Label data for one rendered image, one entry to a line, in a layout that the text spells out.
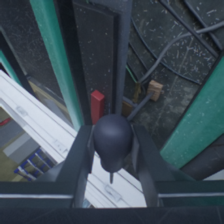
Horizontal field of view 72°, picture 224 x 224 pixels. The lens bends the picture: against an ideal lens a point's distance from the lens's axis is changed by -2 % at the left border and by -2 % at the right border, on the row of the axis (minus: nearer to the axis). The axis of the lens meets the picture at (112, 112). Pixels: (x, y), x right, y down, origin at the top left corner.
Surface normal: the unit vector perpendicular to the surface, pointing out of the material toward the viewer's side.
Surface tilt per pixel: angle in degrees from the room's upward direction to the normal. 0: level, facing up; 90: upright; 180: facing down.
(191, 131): 0
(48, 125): 90
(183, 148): 0
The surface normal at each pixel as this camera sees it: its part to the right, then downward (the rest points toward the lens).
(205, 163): -0.63, 0.62
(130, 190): 0.01, -0.59
